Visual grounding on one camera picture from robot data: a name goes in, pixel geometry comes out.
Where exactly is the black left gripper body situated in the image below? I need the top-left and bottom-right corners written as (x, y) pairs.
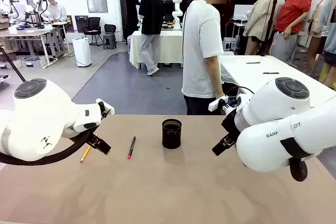
top-left (98, 102), bottom-right (110, 120)

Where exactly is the person's right forearm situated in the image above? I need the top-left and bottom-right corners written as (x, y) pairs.
top-left (206, 62), bottom-right (225, 95)

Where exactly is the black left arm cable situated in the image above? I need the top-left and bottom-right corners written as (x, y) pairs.
top-left (0, 129), bottom-right (98, 167)

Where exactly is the black pen with red end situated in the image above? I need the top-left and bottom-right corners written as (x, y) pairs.
top-left (127, 136), bottom-right (137, 159)

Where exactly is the person in white T-shirt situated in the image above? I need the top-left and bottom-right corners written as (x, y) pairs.
top-left (182, 0), bottom-right (227, 116)

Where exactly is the black tripod stand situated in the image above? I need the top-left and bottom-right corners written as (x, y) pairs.
top-left (262, 0), bottom-right (281, 57)

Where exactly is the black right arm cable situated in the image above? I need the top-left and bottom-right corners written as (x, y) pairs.
top-left (288, 156), bottom-right (308, 183)

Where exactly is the yellow-green object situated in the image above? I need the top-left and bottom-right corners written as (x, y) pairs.
top-left (319, 63), bottom-right (336, 90)

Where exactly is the black tripod leg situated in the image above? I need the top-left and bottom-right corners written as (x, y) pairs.
top-left (0, 47), bottom-right (27, 83)

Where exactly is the wooden workbench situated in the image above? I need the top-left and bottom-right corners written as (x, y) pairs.
top-left (0, 22), bottom-right (72, 69)

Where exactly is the black office chair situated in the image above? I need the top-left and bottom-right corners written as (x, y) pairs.
top-left (82, 17), bottom-right (104, 47)

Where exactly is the clear plastic sheet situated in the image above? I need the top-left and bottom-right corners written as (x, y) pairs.
top-left (220, 62), bottom-right (238, 86)

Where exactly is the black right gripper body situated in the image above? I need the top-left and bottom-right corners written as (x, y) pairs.
top-left (221, 108), bottom-right (238, 136)

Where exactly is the white air purifier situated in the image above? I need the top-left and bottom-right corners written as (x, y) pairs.
top-left (72, 37), bottom-right (92, 68)

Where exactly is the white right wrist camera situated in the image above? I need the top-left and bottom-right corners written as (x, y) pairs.
top-left (208, 95), bottom-right (229, 112)

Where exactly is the seated man in white sweatshirt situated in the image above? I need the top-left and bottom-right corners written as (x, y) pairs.
top-left (45, 0), bottom-right (68, 23)

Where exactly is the black mesh pen holder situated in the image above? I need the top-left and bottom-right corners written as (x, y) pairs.
top-left (162, 119), bottom-right (183, 149)

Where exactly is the dark wall sign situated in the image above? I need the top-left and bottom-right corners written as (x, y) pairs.
top-left (75, 15), bottom-right (89, 33)

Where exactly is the mannequin in dark red top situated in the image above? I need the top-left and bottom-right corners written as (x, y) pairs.
top-left (225, 0), bottom-right (235, 23)

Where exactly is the man in black T-shirt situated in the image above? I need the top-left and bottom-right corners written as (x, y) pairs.
top-left (138, 0), bottom-right (166, 77)

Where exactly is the yellow pencil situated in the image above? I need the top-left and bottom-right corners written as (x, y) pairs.
top-left (80, 133), bottom-right (98, 164)

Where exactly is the black and white workbench robot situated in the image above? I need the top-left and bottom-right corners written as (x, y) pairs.
top-left (25, 0), bottom-right (50, 29)

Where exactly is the grey plastic bin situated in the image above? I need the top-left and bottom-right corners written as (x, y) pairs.
top-left (20, 56), bottom-right (46, 69)

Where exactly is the mannequin in beige coat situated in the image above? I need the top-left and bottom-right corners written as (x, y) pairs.
top-left (243, 0), bottom-right (281, 56)

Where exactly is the table with white cloth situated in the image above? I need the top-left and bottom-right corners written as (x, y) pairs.
top-left (130, 30), bottom-right (184, 70)

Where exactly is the white monitor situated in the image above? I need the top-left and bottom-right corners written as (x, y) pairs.
top-left (233, 4), bottom-right (255, 22)

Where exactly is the grey stool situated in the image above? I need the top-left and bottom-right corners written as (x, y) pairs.
top-left (102, 34), bottom-right (118, 50)

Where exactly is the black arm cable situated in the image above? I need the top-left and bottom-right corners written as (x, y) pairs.
top-left (0, 129), bottom-right (98, 167)
top-left (288, 156), bottom-right (308, 183)

